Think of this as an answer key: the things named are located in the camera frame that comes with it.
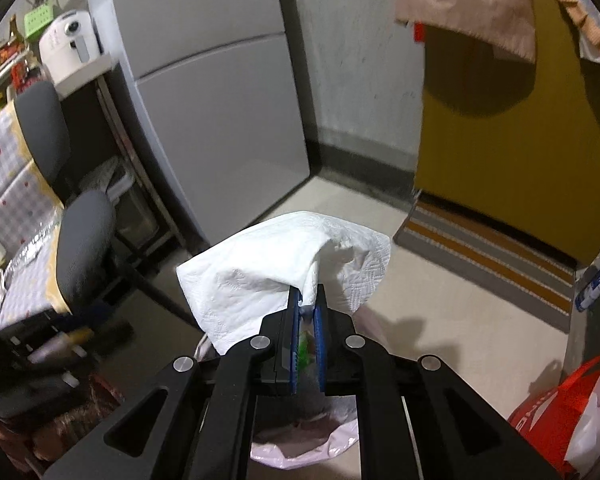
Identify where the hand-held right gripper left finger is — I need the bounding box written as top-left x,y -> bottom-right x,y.
42,285 -> 303,480

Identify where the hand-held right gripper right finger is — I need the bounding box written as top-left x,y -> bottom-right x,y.
312,285 -> 563,480

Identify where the white paper towel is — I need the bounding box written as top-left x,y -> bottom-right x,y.
176,211 -> 392,356

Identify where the clear plastic wrapper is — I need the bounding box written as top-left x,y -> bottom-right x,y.
2,225 -> 61,281

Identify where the person's right plaid leg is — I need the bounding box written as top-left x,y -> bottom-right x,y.
0,375 -> 126,480

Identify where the grey office chair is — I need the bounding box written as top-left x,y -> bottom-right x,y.
0,81 -> 206,361

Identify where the striped door mat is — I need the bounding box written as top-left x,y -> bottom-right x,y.
392,201 -> 578,333

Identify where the white storage bin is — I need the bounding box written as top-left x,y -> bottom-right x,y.
80,157 -> 161,251

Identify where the blue checkered dotted cloth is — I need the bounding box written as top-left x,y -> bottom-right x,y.
0,100 -> 73,331

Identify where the red shopping bag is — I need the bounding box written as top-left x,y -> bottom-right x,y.
507,354 -> 600,478

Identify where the grey refrigerator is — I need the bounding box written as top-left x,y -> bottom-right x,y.
85,0 -> 312,248

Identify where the yellow door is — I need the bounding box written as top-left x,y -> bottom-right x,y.
414,0 -> 600,267

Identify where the blue white package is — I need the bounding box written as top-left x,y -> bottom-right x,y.
574,250 -> 600,313

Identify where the white counter rack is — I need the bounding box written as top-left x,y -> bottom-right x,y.
55,55 -> 183,261

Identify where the white air fryer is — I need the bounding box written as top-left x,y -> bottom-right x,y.
39,10 -> 101,86

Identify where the green plastic basket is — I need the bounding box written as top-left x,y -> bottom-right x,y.
24,4 -> 56,41

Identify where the brown paper bag hanging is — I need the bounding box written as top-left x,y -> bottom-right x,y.
395,0 -> 537,63

